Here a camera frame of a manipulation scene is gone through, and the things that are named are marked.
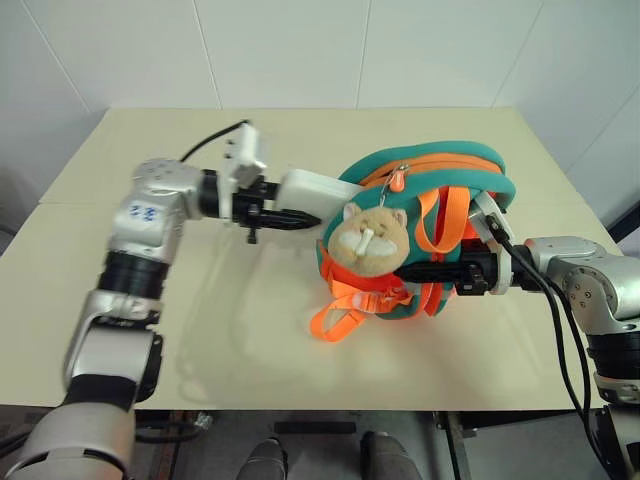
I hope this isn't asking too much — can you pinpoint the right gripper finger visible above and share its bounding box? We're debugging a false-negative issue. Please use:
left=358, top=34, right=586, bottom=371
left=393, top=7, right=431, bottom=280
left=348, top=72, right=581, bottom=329
left=399, top=260, right=467, bottom=275
left=394, top=269, right=468, bottom=287

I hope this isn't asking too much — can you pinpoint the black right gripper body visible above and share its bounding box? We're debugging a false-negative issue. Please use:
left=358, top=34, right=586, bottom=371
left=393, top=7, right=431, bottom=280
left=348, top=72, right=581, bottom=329
left=452, top=238, right=501, bottom=298

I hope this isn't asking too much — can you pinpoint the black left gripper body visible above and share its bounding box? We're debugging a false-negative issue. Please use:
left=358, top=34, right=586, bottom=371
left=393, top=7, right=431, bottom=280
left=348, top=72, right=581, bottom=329
left=232, top=177, right=281, bottom=246

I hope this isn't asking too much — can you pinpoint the white box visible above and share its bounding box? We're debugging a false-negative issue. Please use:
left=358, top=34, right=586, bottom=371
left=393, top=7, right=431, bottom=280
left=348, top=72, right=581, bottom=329
left=276, top=168, right=359, bottom=225

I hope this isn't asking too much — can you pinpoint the orange and teal backpack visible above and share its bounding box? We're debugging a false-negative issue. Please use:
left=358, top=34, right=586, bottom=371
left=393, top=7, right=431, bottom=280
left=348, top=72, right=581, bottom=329
left=308, top=139, right=517, bottom=342

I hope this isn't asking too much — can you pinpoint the dark rounded robot foot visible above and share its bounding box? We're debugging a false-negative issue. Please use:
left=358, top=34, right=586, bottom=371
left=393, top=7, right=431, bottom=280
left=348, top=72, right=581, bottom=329
left=359, top=430, right=422, bottom=480
left=239, top=436, right=290, bottom=480

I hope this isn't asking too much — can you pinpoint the black flat bar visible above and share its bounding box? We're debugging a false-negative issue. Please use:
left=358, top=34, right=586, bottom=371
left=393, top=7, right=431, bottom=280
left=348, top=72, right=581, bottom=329
left=273, top=420, right=358, bottom=437

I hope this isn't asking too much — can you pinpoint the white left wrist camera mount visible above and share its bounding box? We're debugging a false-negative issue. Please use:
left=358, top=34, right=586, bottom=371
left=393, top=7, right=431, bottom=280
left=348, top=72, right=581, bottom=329
left=222, top=123, right=270, bottom=226

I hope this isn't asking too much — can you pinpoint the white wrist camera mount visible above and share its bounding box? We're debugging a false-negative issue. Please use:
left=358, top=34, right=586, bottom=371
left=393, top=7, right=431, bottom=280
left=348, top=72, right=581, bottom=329
left=471, top=192, right=517, bottom=296
left=222, top=123, right=270, bottom=226

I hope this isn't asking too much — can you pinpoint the beige plush cat keychain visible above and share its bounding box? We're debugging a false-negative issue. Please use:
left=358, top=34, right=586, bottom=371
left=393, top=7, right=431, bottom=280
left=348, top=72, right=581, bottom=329
left=326, top=201, right=412, bottom=277

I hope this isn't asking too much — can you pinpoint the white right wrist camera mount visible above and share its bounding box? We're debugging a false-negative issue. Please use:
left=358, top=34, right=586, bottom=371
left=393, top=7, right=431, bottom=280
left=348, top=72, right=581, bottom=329
left=471, top=192, right=517, bottom=296

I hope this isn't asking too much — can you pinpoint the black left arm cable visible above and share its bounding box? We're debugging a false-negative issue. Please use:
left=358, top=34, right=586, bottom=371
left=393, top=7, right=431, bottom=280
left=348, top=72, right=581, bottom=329
left=178, top=118, right=252, bottom=164

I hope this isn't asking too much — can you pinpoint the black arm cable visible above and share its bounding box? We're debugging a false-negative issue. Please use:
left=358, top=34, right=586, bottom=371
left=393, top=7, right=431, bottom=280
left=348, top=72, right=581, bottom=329
left=178, top=118, right=252, bottom=164
left=483, top=212, right=599, bottom=436
left=517, top=272, right=629, bottom=480

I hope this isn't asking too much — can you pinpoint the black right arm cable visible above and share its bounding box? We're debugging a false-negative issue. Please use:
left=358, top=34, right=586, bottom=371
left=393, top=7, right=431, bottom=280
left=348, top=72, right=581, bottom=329
left=517, top=272, right=629, bottom=480
left=483, top=212, right=599, bottom=436

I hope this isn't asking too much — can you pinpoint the dark metal table frame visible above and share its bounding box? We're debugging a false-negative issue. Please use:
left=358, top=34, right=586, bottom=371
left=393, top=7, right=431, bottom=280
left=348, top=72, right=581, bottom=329
left=433, top=410, right=504, bottom=480

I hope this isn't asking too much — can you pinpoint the black floor cable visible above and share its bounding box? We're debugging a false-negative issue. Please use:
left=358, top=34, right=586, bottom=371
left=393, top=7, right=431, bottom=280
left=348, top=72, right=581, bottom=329
left=133, top=418, right=202, bottom=445

